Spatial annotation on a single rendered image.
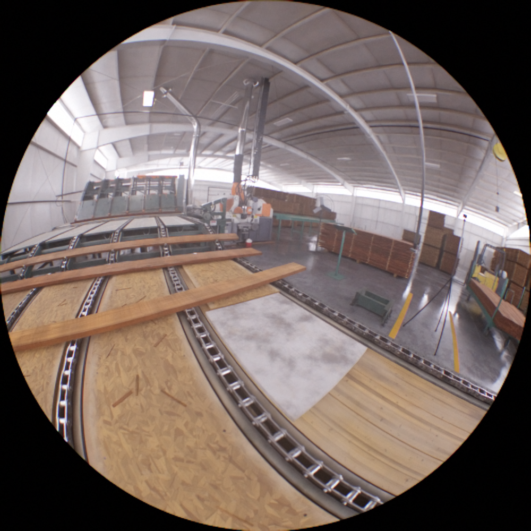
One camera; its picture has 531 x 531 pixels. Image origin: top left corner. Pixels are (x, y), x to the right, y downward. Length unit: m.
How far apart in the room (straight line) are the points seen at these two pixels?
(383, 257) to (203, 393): 5.81
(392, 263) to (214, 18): 8.80
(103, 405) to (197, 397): 0.31
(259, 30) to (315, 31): 1.54
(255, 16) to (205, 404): 6.66
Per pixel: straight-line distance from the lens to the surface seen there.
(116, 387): 0.66
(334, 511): 0.55
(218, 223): 4.45
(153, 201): 6.69
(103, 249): 2.07
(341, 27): 6.55
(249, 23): 6.50
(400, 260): 5.73
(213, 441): 0.51
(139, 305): 0.90
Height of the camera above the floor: 1.32
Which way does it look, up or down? 19 degrees down
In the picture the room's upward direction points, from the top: 6 degrees clockwise
